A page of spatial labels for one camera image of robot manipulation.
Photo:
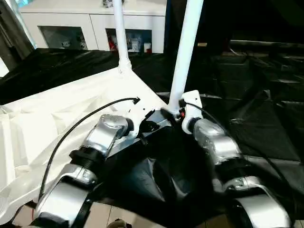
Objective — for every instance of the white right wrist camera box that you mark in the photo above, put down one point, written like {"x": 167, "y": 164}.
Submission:
{"x": 191, "y": 107}

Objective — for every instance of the small brass label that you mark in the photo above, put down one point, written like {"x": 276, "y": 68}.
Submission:
{"x": 202, "y": 44}

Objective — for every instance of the white plastic table leg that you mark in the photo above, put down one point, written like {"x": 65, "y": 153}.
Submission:
{"x": 121, "y": 33}
{"x": 185, "y": 52}

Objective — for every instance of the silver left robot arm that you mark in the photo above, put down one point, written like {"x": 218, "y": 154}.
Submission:
{"x": 92, "y": 147}

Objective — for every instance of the grey window curtain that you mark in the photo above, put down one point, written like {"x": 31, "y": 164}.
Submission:
{"x": 14, "y": 33}

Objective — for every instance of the grey horizontal rail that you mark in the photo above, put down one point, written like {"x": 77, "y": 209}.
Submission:
{"x": 266, "y": 43}

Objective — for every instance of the black work mat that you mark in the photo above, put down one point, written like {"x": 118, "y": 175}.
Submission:
{"x": 256, "y": 118}

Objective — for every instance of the white cabinet with glass doors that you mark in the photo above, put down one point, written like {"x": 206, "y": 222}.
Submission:
{"x": 71, "y": 21}

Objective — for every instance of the white plastic table top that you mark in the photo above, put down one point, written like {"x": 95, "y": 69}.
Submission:
{"x": 47, "y": 123}

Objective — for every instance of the red bottle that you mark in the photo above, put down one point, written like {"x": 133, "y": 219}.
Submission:
{"x": 112, "y": 43}

